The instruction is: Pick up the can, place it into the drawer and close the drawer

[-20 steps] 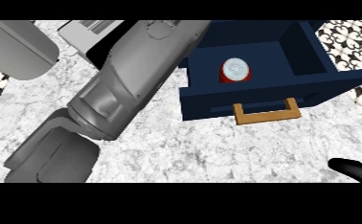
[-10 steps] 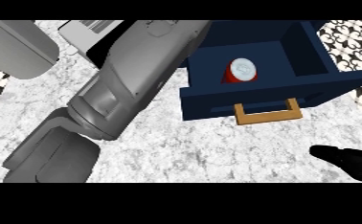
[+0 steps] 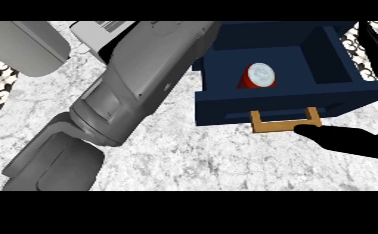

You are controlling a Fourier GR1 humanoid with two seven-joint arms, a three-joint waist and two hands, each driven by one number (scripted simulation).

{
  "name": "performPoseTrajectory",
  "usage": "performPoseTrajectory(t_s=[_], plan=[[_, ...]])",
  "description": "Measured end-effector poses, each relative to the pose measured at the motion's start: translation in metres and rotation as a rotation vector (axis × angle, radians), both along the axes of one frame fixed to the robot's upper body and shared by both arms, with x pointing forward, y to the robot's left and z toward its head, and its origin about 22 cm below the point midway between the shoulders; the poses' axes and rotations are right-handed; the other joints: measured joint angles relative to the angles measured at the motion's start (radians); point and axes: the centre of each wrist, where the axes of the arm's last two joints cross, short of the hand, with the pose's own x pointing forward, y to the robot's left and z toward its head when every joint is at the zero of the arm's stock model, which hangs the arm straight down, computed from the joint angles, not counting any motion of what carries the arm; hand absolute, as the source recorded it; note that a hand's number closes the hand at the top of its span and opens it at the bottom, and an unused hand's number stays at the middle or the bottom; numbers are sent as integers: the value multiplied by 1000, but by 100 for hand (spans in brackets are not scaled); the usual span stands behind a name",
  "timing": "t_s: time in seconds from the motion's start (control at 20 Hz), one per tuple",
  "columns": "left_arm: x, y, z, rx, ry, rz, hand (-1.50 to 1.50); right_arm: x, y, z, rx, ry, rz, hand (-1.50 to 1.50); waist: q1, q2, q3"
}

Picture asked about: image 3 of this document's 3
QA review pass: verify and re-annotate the black curved object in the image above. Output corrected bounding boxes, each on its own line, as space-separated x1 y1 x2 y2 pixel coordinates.
357 20 378 56

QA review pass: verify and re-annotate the red can with pale lid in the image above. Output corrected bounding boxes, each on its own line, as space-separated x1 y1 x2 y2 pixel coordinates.
235 62 277 91

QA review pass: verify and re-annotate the navy blue drawer front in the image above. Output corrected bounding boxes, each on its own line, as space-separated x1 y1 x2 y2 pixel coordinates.
193 80 378 128

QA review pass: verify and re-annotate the grey rounded block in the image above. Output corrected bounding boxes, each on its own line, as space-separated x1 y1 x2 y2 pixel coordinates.
0 20 72 78

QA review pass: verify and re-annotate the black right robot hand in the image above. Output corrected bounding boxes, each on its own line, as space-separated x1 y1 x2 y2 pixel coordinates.
292 124 378 160

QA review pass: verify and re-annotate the pale grey appliance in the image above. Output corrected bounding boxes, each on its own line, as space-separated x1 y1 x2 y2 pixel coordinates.
69 20 140 65

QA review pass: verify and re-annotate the navy blue open drawer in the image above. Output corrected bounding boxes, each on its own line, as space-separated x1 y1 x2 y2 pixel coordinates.
190 20 378 128

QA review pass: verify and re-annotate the brass drawer handle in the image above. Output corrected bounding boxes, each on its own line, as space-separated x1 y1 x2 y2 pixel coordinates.
248 106 325 134

